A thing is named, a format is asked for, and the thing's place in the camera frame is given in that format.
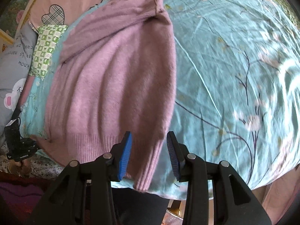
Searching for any grey lettered pillow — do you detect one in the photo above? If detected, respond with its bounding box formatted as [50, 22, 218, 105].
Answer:
[1, 23, 38, 135]

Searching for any gold framed floral picture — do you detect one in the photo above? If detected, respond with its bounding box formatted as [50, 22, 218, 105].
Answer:
[1, 0, 36, 51]

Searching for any person's left hand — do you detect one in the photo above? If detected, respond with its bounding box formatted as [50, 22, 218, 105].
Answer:
[8, 159, 31, 177]

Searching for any pink knit sweater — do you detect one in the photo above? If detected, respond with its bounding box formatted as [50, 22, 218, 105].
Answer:
[37, 0, 176, 192]

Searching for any teal floral bed sheet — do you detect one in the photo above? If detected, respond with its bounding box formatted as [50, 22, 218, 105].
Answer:
[19, 0, 300, 200]

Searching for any green checkered small pillow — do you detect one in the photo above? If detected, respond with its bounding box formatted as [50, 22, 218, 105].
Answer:
[29, 24, 68, 80]

